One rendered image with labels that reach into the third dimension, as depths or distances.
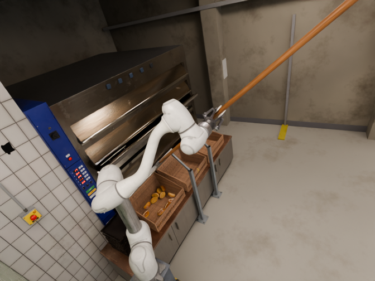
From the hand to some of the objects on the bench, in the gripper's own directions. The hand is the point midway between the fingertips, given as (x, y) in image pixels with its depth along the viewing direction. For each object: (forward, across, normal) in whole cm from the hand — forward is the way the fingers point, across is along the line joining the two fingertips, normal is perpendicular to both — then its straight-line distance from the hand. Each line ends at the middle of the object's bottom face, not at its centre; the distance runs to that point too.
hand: (220, 111), depth 126 cm
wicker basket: (+59, +42, -162) cm, 177 cm away
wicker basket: (-1, +41, -163) cm, 168 cm away
